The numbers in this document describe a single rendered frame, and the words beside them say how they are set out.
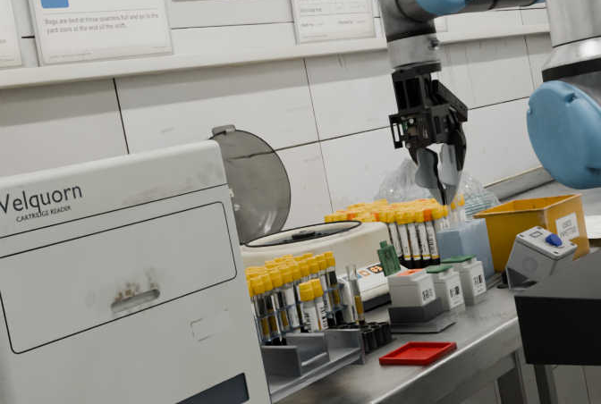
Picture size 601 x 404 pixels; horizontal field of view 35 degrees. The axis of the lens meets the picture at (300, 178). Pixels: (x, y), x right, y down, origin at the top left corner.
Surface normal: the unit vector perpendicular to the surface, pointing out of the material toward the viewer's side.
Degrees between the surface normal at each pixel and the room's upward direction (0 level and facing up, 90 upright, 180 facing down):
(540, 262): 90
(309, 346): 89
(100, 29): 94
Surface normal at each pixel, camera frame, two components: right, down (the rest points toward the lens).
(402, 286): -0.61, 0.15
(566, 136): -0.91, 0.29
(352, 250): 0.64, -0.08
